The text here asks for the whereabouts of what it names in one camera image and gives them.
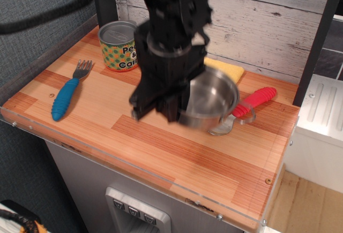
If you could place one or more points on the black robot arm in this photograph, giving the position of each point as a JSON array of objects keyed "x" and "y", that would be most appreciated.
[{"x": 174, "y": 23}]

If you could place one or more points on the stainless steel pot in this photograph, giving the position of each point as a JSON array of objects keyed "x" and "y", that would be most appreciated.
[{"x": 212, "y": 100}]

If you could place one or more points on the blue handled fork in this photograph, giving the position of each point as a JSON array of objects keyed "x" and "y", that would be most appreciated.
[{"x": 64, "y": 96}]

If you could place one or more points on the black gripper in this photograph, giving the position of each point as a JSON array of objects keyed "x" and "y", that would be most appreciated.
[{"x": 165, "y": 78}]

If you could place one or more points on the yellow folded cloth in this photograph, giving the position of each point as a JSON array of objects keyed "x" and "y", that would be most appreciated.
[{"x": 232, "y": 71}]

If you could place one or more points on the dark vertical post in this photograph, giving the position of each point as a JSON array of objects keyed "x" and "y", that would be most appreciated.
[
  {"x": 323, "y": 28},
  {"x": 106, "y": 11}
]

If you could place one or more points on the grey dispenser panel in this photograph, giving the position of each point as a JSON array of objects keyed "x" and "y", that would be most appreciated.
[{"x": 132, "y": 215}]

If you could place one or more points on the white toy sink unit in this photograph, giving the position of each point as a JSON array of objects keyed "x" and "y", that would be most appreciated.
[{"x": 315, "y": 148}]

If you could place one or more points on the dark vertical post left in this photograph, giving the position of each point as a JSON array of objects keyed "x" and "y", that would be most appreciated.
[{"x": 106, "y": 11}]

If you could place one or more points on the peas and carrots can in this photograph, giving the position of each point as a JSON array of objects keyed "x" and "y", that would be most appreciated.
[{"x": 118, "y": 46}]

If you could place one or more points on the orange black object corner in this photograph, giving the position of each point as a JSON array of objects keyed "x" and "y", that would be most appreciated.
[{"x": 17, "y": 218}]

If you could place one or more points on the dark vertical post right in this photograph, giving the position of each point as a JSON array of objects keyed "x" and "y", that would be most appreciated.
[{"x": 323, "y": 28}]

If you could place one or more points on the red handled spoon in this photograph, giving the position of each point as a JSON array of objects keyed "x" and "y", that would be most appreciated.
[{"x": 244, "y": 112}]

